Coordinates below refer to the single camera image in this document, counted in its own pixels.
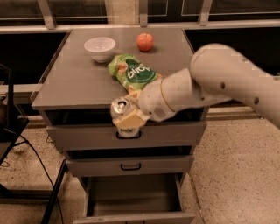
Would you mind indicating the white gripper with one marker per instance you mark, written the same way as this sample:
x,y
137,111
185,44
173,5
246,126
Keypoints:
x,y
152,99

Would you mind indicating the silver green 7up can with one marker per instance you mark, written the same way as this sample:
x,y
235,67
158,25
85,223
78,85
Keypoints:
x,y
120,107

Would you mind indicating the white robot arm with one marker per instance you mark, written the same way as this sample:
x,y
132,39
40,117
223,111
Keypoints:
x,y
217,73

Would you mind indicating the grey middle drawer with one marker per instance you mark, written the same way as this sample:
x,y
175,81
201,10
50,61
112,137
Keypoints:
x,y
131,162

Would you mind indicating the grey drawer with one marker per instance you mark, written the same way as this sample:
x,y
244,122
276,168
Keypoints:
x,y
134,199
92,129
131,162

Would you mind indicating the grey top drawer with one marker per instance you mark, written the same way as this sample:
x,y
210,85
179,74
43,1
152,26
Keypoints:
x,y
92,129

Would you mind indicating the grey drawer cabinet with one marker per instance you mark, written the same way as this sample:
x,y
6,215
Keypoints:
x,y
78,82

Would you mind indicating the grey bottom drawer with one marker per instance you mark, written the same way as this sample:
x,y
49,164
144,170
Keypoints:
x,y
134,199

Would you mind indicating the green chip bag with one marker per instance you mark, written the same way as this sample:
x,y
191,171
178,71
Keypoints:
x,y
131,72

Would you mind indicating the white bowl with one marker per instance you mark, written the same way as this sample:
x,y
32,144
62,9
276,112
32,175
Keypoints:
x,y
100,49

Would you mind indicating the red apple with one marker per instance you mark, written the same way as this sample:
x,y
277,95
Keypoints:
x,y
145,42

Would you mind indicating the metal window railing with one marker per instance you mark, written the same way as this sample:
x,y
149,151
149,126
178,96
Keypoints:
x,y
37,25

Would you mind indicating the black stand frame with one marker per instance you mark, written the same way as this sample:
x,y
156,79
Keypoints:
x,y
12,124

